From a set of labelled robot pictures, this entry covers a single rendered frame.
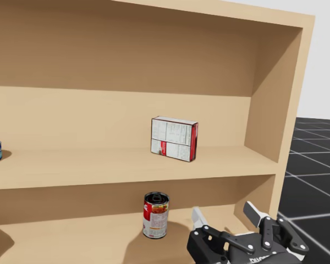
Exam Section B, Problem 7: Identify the pale wooden shelf unit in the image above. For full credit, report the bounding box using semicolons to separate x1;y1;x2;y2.
0;0;316;264

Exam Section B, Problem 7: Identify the red and white can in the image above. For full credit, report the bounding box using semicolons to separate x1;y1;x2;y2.
142;191;170;239

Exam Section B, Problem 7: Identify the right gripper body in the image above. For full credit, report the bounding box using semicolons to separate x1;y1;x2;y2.
219;232;305;264

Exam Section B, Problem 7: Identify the red and white carton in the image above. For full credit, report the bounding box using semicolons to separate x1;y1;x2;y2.
150;115;199;163

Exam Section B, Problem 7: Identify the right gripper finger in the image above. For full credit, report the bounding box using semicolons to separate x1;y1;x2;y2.
186;206;256;264
243;201;310;252

